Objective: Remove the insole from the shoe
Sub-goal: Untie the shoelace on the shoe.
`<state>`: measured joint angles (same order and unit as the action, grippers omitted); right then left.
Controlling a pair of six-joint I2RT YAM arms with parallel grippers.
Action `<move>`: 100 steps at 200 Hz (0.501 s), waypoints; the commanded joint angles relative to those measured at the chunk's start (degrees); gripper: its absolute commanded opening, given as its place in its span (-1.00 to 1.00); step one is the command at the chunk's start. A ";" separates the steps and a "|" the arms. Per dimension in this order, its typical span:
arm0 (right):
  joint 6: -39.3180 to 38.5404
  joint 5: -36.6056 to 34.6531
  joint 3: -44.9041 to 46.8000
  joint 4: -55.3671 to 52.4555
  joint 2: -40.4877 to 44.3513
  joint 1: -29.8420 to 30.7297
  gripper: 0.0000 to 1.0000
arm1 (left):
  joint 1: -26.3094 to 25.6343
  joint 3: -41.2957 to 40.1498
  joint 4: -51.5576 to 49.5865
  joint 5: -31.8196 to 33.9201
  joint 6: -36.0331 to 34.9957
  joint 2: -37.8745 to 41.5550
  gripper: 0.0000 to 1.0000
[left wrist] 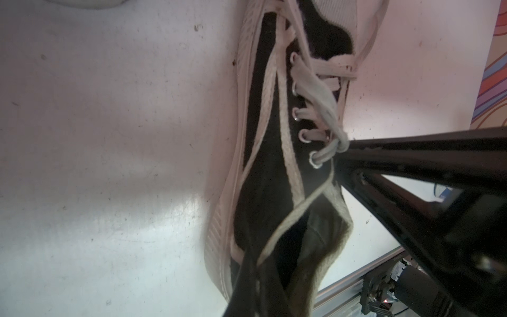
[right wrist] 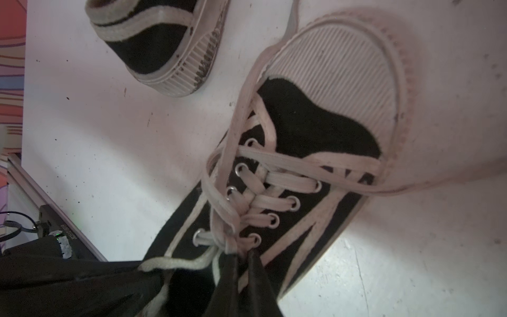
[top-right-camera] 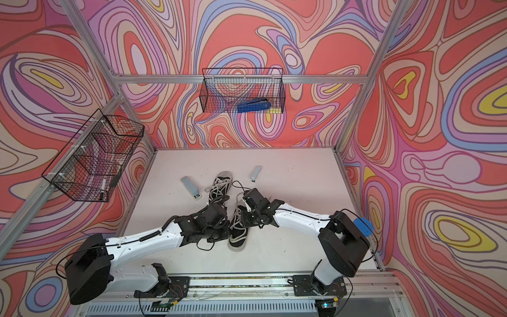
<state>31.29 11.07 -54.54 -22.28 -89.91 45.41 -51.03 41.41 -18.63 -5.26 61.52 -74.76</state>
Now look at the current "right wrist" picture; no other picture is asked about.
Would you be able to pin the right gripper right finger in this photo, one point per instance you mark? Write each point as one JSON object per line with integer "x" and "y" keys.
{"x": 260, "y": 300}

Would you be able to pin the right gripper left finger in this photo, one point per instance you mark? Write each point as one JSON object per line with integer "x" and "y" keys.
{"x": 224, "y": 301}

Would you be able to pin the black white sneaker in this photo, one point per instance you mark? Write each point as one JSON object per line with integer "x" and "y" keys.
{"x": 318, "y": 125}
{"x": 169, "y": 46}

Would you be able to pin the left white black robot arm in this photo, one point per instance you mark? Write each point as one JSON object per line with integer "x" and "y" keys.
{"x": 37, "y": 281}

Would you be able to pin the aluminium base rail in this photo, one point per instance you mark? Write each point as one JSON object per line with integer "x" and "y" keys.
{"x": 45, "y": 217}

